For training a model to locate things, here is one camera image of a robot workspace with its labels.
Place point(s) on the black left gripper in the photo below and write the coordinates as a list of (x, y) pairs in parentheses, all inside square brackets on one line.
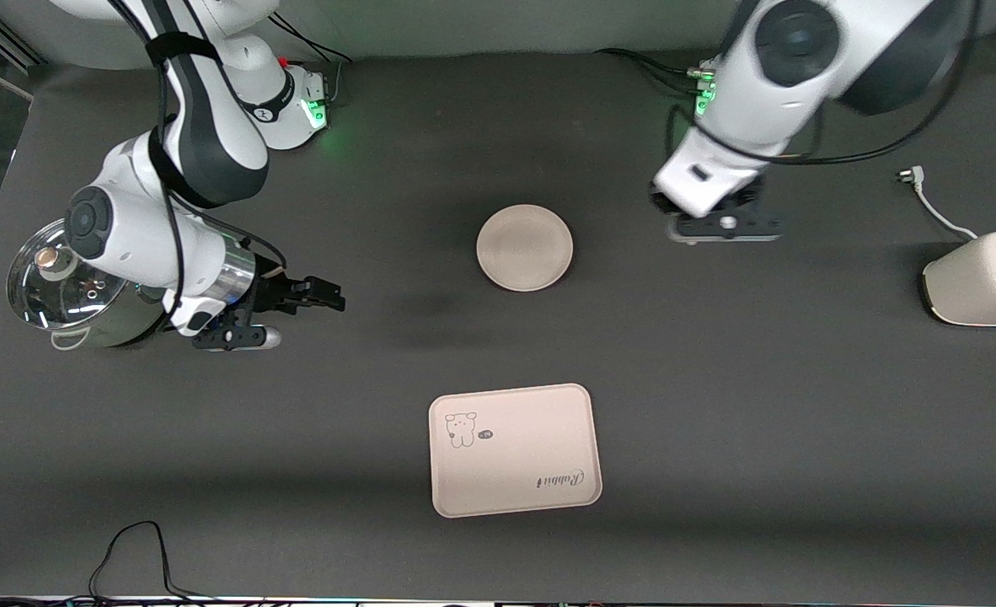
[(742, 197)]

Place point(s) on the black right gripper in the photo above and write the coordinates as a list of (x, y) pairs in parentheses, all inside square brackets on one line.
[(272, 294)]

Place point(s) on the round beige plate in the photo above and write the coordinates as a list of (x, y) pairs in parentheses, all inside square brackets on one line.
[(525, 248)]

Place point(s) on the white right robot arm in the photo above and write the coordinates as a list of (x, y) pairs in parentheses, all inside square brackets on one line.
[(211, 143)]

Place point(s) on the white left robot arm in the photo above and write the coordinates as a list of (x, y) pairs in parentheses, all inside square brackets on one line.
[(801, 76)]

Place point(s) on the beige rectangular rabbit tray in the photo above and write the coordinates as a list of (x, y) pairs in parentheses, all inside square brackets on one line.
[(515, 451)]

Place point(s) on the stainless steel pot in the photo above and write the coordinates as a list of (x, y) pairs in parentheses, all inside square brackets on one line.
[(110, 333)]

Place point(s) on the glass pot lid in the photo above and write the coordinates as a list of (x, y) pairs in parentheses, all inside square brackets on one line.
[(51, 287)]

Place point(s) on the cream white toaster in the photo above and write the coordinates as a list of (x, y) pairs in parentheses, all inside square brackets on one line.
[(982, 282)]

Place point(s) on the aluminium frame rail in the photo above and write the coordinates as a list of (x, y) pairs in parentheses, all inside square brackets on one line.
[(9, 49)]

